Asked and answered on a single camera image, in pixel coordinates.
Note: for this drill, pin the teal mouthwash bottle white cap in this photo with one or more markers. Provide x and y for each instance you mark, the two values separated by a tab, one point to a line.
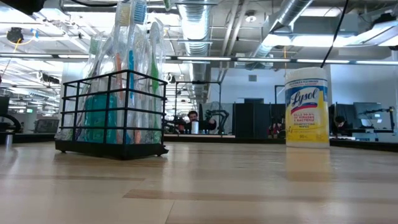
93	118
113	121

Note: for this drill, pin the packaged toothbrushes bundle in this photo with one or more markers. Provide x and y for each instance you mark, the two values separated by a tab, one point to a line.
107	46

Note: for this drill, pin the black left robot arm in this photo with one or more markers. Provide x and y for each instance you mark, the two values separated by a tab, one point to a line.
25	5

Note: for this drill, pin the black background robot arm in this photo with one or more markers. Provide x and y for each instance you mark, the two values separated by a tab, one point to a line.
219	113

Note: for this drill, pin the person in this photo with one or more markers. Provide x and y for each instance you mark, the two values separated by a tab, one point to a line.
194	119
276	128
340	123

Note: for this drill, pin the white paper roll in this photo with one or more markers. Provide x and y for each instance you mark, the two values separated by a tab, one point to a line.
195	127

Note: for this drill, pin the black partition panels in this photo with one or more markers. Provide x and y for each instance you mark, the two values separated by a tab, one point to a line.
255	121

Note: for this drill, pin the long ceiling light strip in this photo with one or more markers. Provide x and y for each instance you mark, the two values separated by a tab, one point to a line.
264	59

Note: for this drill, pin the Lysol wipes canister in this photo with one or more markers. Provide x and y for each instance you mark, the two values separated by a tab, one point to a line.
307	124

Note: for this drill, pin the bright ceiling light panel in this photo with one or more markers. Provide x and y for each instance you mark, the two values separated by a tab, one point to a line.
311	40

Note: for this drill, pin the dark grey chair back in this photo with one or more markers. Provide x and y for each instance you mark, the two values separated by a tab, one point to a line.
46	126

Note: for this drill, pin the dark background monitor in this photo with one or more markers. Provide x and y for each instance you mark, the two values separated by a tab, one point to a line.
367	109

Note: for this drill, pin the black curved bar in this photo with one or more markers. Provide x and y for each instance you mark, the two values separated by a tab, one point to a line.
14	118

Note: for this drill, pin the black ceiling device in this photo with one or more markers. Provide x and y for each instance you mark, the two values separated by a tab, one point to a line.
15	35

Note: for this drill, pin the thin black background frame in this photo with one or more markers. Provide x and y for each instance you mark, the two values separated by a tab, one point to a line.
202	82

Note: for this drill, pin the silver spiral ceiling duct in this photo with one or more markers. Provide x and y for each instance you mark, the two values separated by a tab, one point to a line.
292	11
194	46

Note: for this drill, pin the short silver post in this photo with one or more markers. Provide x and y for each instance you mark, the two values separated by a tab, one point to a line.
8	140

